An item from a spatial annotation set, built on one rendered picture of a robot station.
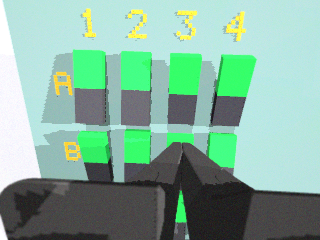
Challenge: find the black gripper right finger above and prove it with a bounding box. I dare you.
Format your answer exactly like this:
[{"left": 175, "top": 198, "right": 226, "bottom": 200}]
[{"left": 181, "top": 142, "right": 320, "bottom": 240}]

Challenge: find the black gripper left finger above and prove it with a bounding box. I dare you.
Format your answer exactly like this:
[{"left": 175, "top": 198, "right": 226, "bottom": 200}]
[{"left": 0, "top": 142, "right": 183, "bottom": 240}]

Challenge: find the pale teal switch panel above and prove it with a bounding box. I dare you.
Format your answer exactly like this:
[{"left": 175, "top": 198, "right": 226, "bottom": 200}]
[{"left": 2, "top": 0, "right": 320, "bottom": 193}]

